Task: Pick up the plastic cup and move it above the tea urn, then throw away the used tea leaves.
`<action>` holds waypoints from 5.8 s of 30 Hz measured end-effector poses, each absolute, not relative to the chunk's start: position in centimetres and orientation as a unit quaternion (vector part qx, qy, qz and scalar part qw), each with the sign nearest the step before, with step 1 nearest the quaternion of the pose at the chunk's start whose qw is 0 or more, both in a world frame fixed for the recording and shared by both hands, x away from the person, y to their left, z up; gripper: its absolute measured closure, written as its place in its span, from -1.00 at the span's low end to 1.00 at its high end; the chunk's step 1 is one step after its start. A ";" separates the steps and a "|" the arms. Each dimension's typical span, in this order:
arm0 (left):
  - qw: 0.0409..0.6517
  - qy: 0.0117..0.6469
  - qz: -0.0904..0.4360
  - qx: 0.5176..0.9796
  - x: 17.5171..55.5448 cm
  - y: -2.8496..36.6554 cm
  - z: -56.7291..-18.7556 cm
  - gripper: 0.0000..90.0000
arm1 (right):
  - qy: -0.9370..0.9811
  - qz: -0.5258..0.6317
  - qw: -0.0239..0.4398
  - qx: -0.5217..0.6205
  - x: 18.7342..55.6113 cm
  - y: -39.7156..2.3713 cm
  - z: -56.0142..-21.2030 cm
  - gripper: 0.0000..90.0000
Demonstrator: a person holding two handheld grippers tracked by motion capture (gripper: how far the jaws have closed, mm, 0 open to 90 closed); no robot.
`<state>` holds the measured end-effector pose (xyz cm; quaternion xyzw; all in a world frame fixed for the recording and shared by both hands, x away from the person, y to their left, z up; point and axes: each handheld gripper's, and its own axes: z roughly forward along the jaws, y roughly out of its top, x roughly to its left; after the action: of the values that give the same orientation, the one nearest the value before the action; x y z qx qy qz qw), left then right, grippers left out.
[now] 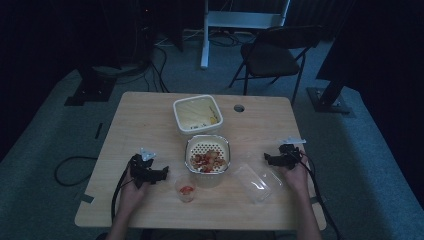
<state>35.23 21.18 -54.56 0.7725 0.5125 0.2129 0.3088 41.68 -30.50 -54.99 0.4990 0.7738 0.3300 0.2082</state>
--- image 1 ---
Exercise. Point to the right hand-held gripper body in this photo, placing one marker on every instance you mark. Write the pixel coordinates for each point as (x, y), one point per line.
(289, 156)

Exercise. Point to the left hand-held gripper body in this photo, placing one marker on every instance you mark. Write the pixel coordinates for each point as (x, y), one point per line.
(141, 170)

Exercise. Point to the person's right hand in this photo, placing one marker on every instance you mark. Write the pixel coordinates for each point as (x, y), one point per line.
(296, 176)

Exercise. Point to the person's left hand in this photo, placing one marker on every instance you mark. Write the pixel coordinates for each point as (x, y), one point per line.
(131, 195)

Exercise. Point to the clear plastic lid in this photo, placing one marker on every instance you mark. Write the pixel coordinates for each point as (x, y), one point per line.
(256, 181)

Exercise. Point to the strawberry piece in cup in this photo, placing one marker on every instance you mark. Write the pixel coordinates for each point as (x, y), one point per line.
(186, 190)

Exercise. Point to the clear plastic cup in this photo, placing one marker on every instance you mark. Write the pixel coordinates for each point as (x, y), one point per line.
(185, 195)

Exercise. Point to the white colander basket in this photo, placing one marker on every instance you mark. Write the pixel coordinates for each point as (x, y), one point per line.
(200, 148)

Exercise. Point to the pile of cut strawberries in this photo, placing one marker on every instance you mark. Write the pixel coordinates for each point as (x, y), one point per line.
(208, 161)

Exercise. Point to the small black marker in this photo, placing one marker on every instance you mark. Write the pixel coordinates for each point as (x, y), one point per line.
(98, 130)

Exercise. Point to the grey tape strip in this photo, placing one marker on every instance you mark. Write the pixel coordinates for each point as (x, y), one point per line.
(87, 198)

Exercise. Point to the white square basin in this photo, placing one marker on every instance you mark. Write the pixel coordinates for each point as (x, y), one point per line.
(198, 114)

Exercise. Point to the yellow scrap in basin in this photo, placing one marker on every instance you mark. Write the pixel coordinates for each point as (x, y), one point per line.
(213, 119)

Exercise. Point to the black stand base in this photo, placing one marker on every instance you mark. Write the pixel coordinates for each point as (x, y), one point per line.
(90, 90)

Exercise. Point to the black folding chair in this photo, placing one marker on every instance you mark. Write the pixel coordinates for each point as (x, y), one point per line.
(270, 56)

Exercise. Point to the black stand with base plate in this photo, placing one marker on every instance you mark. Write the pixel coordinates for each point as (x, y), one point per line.
(328, 96)

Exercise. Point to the white desk frame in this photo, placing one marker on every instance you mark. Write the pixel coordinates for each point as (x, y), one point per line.
(240, 20)

